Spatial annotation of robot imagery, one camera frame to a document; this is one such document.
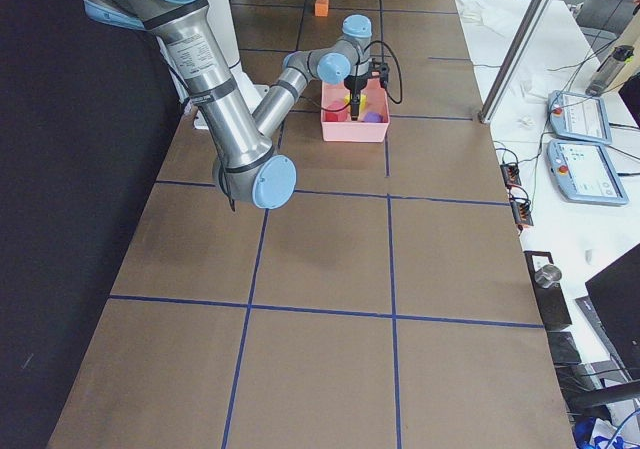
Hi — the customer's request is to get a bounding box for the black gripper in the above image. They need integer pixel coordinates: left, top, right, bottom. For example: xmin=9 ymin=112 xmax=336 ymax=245
xmin=344 ymin=75 xmax=369 ymax=121

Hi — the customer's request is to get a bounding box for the yellow foam cube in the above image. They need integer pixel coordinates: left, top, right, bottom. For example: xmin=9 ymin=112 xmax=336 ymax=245
xmin=343 ymin=93 xmax=367 ymax=113

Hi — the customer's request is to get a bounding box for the orange foam cube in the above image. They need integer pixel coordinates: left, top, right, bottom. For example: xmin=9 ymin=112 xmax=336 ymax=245
xmin=314 ymin=0 xmax=329 ymax=17

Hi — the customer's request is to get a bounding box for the purple foam cube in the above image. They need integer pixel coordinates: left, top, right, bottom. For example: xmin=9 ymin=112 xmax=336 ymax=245
xmin=362 ymin=112 xmax=384 ymax=123

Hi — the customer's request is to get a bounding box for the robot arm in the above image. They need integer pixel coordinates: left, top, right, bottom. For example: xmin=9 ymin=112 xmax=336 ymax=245
xmin=83 ymin=0 xmax=372 ymax=209

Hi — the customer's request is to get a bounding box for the pink plastic bin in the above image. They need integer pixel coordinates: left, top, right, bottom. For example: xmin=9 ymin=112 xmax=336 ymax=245
xmin=320 ymin=79 xmax=390 ymax=143

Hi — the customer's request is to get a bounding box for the upper orange connector board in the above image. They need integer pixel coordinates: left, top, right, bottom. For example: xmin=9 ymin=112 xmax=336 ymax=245
xmin=500 ymin=162 xmax=521 ymax=188

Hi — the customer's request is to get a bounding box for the orange connector board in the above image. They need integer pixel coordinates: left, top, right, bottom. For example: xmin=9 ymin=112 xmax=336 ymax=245
xmin=500 ymin=162 xmax=521 ymax=188
xmin=509 ymin=196 xmax=534 ymax=230

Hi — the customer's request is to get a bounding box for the lower orange connector board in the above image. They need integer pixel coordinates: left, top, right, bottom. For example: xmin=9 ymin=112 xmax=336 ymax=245
xmin=509 ymin=196 xmax=534 ymax=230

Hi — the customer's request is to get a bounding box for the upper teach pendant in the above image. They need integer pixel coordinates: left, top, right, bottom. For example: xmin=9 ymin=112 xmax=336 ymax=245
xmin=547 ymin=90 xmax=612 ymax=145

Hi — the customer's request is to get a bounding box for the teach pendant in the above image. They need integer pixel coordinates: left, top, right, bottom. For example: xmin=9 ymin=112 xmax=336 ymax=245
xmin=547 ymin=90 xmax=612 ymax=145
xmin=546 ymin=139 xmax=629 ymax=207

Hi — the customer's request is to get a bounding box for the lower teach pendant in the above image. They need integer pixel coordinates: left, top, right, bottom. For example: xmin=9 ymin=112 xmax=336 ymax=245
xmin=546 ymin=139 xmax=629 ymax=207

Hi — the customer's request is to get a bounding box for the metal cup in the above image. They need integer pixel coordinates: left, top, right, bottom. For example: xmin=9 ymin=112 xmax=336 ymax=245
xmin=533 ymin=264 xmax=562 ymax=289

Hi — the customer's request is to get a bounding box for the grey water bottle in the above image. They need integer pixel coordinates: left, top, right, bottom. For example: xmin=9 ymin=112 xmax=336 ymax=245
xmin=585 ymin=45 xmax=634 ymax=96

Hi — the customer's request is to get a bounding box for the black electronics box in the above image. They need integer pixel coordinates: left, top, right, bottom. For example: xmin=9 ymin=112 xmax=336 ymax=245
xmin=524 ymin=251 xmax=572 ymax=332

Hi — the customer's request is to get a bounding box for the black monitor corner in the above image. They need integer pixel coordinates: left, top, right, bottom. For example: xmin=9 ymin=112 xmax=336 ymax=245
xmin=585 ymin=251 xmax=639 ymax=367

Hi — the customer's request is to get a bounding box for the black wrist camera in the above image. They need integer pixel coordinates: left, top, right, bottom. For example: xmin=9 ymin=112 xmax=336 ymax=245
xmin=371 ymin=60 xmax=389 ymax=89

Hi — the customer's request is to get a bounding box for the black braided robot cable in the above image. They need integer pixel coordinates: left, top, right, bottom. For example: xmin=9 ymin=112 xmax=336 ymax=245
xmin=367 ymin=40 xmax=404 ymax=105

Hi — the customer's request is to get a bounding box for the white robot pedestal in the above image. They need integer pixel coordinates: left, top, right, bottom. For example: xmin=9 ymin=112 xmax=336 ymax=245
xmin=159 ymin=0 xmax=270 ymax=130

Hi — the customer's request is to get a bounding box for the aluminium frame post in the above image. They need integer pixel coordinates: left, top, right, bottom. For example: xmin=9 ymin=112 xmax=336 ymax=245
xmin=478 ymin=0 xmax=553 ymax=124

